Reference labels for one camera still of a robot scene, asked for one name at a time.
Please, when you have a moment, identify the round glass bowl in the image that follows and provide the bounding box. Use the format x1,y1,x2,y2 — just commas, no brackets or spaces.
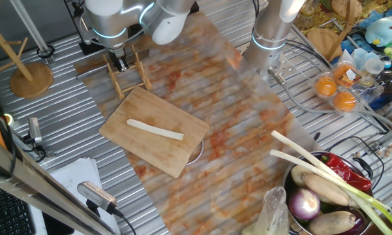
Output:
374,70,392,94

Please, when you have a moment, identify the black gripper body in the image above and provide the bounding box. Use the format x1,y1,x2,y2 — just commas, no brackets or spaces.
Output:
112,51,132,68

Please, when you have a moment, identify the orange marble pattern mat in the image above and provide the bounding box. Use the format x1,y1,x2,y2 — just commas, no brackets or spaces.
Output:
73,12,318,235

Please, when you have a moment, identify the orange fruit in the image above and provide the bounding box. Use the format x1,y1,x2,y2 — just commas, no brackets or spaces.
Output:
314,75,337,97
332,91,358,113
332,64,356,82

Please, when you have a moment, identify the steel ring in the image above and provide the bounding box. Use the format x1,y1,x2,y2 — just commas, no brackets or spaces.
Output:
185,138,205,166

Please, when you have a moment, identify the red pepper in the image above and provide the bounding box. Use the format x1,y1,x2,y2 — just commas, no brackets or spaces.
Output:
320,152,373,192

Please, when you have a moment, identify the blue plush toy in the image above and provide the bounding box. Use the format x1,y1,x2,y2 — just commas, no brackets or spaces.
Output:
365,18,392,48

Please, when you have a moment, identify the wooden mug tree stand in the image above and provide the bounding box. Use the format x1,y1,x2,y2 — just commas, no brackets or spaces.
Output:
306,0,356,62

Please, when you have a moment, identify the silver depth camera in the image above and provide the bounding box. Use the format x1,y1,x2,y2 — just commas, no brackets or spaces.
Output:
77,181,118,215
22,116,48,157

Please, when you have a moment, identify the glass jar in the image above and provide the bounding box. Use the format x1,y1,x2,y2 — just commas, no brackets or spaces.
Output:
295,0,317,29

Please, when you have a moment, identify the purple onion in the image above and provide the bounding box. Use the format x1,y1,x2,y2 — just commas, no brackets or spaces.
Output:
287,188,321,221

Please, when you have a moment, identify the pale potato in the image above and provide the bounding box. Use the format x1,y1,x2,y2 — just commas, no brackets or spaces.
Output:
290,164,314,187

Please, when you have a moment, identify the tan yam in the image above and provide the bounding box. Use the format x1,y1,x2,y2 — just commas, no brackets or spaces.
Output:
308,210,357,235
301,173,351,206

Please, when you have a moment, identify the white scallion stalk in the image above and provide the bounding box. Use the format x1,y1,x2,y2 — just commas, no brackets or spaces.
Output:
126,118,185,142

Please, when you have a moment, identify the clear plastic container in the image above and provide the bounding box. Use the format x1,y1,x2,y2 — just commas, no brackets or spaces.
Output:
351,48,379,68

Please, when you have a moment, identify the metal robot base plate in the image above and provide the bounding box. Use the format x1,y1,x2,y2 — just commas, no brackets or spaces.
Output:
234,42,297,86

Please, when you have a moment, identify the round wooden disc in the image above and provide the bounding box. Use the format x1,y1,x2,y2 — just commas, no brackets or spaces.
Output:
0,0,54,99

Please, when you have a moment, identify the long green scallion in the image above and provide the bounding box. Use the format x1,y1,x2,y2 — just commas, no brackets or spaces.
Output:
269,149,392,235
270,129,392,235

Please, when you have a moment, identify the grey robot hose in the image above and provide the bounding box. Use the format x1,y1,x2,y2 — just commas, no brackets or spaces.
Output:
267,66,392,130

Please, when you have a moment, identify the wooden peg rack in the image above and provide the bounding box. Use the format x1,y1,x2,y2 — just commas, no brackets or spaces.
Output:
101,44,153,101

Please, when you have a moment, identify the purple eggplant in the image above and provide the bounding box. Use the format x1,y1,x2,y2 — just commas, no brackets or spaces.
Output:
339,208,367,235

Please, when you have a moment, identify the silver stand pole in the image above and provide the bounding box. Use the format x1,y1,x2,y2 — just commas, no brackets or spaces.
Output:
8,0,56,65

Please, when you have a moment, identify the wooden cutting board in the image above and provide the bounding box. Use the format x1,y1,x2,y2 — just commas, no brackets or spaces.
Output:
98,86,211,179

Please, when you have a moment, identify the clear plastic fruit carton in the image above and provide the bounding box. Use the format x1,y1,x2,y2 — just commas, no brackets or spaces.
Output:
312,60,384,116

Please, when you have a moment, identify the black keyboard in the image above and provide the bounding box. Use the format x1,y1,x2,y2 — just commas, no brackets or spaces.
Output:
0,182,37,235

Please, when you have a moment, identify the black stand with rod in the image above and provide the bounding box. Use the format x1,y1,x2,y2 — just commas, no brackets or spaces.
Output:
63,0,106,55

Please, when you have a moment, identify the aluminium frame beam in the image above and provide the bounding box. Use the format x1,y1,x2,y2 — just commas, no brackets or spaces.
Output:
0,133,118,235

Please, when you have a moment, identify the clear plastic cup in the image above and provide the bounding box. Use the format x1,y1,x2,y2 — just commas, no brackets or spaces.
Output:
364,57,385,75

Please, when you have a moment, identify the blue cloth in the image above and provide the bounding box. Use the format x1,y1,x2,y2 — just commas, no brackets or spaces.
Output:
340,6,392,110

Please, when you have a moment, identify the clear plastic bag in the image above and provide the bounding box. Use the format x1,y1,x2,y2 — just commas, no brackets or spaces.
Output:
241,185,291,235

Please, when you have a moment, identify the white paper stack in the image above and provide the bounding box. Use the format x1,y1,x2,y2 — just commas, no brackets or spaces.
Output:
29,157,121,235

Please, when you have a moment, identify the black camera cable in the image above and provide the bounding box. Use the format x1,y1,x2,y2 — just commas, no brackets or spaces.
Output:
112,208,138,235

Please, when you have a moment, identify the steel pot with black handle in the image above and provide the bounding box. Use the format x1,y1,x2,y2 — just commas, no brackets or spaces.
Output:
282,150,392,235

